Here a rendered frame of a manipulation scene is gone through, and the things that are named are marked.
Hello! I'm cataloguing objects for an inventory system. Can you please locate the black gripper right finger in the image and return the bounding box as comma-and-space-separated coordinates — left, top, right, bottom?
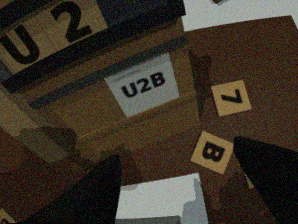
233, 136, 298, 224

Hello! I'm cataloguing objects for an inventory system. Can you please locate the white paper ticket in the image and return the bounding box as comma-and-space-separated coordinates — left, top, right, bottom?
104, 51, 180, 117

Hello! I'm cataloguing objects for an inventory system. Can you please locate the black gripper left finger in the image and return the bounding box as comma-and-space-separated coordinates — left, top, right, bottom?
12, 155, 121, 224

